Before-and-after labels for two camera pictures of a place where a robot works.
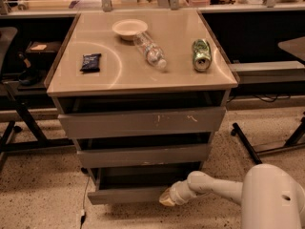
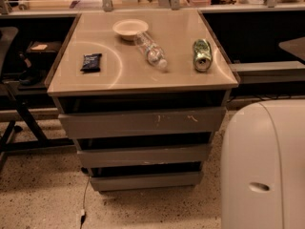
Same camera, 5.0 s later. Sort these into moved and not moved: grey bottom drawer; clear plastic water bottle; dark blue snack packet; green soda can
Moved: grey bottom drawer
Not moved: green soda can; clear plastic water bottle; dark blue snack packet
